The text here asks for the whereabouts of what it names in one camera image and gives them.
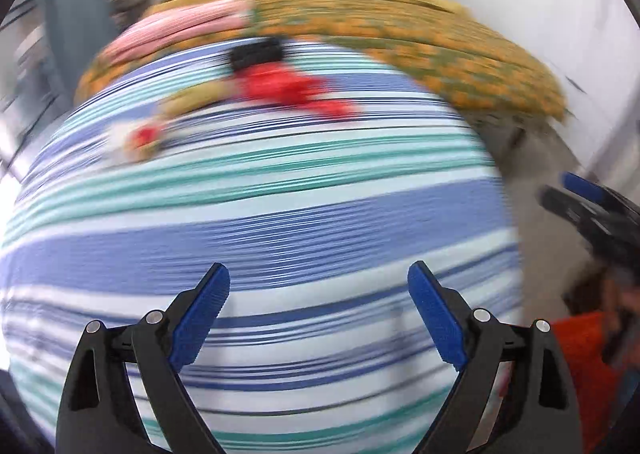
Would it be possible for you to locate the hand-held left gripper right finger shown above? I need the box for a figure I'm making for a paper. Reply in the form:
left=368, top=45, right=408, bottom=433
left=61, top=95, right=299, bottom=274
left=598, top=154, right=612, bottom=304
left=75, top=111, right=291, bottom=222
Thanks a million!
left=407, top=260, right=583, bottom=454

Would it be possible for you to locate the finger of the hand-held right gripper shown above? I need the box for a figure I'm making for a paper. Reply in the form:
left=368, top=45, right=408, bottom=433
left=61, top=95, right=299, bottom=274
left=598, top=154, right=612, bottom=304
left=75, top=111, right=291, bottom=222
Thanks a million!
left=560, top=171, right=617, bottom=206
left=537, top=187, right=601, bottom=237

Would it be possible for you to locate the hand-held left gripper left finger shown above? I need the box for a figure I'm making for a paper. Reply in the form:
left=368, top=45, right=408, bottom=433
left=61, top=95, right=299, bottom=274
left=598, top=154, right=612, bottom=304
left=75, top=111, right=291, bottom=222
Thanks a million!
left=56, top=261, right=232, bottom=454

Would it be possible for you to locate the orange garment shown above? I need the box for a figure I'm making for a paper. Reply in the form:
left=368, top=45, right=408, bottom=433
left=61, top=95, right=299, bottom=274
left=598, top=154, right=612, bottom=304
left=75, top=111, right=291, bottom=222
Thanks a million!
left=549, top=313, right=632, bottom=454

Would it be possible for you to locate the blue and white striped cloth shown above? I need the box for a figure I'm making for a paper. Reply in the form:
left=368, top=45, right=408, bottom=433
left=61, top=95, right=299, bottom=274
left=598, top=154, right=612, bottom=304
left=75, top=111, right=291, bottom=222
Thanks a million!
left=0, top=37, right=523, bottom=454

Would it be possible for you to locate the green quilt with orange print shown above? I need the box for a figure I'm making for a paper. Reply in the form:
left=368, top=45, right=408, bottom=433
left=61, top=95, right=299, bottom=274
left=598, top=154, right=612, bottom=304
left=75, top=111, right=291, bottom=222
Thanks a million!
left=80, top=0, right=568, bottom=119

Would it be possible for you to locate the red cloth item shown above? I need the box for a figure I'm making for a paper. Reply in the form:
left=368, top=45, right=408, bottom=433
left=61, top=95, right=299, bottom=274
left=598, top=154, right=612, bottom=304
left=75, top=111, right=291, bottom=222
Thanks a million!
left=239, top=63, right=359, bottom=119

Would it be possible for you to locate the black packet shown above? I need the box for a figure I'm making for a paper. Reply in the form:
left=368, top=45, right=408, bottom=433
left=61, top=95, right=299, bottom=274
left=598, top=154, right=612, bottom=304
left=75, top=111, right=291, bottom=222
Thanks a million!
left=229, top=37, right=284, bottom=74

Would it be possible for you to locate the pink striped blanket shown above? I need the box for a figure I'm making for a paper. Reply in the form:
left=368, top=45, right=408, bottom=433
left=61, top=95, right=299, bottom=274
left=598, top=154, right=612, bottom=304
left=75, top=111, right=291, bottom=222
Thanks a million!
left=100, top=0, right=254, bottom=68

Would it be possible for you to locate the grey-blue curtain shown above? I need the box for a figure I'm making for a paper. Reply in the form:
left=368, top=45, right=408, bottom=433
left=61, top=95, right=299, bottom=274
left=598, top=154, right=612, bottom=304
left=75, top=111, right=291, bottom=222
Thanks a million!
left=40, top=0, right=119, bottom=108

